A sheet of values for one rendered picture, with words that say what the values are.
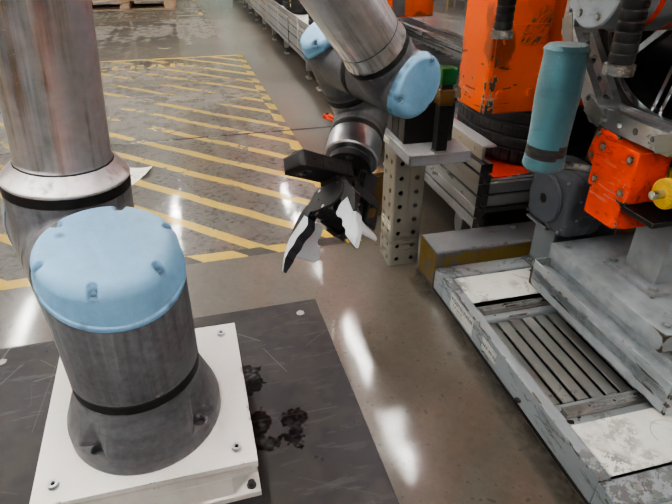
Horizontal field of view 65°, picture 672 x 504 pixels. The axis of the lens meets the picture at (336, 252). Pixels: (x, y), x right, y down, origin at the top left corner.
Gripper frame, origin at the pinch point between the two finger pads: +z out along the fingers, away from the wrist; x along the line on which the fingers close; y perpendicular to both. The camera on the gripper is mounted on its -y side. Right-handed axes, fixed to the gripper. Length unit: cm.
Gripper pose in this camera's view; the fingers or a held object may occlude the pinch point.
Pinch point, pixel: (313, 259)
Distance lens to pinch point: 74.7
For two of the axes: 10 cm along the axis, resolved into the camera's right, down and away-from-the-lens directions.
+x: -7.0, 2.5, 6.7
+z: -2.0, 8.3, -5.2
